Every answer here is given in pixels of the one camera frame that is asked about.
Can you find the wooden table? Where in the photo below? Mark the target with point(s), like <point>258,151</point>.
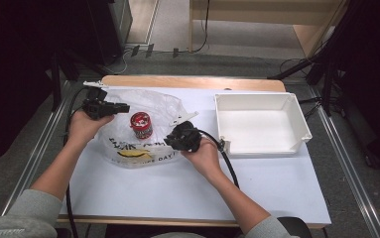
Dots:
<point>190,82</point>

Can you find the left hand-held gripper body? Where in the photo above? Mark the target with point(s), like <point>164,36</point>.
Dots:
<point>96,105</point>

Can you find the light wooden shelf unit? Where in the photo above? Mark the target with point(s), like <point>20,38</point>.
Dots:
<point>310,36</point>

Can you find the person's right hand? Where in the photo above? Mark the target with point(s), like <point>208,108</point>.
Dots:
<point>204,157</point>

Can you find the black chair seat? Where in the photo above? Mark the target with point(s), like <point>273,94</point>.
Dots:
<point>295,228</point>

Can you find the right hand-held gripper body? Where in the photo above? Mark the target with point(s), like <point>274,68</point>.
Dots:
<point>187,135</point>

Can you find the white plastic bin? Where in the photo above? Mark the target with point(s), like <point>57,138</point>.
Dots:
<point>260,127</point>

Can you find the black tripod stand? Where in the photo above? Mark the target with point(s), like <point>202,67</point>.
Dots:
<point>326,62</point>

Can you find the person's gray shirt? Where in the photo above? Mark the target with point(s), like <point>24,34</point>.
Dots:
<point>177,235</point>

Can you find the red can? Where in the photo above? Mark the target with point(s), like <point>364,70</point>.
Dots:
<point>141,125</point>

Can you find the black plug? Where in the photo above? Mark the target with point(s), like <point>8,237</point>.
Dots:
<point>135,50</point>
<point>149,50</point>
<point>175,53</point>

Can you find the person's left hand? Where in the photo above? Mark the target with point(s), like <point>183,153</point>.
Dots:
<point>86,127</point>

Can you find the clear plastic bag yellow print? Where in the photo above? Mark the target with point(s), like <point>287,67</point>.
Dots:
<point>161,102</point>

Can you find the metal floor rail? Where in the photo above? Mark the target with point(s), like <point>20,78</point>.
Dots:
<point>349,165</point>
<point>28,168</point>

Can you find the black cabinet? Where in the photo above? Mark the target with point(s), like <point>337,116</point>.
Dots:
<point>111,29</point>

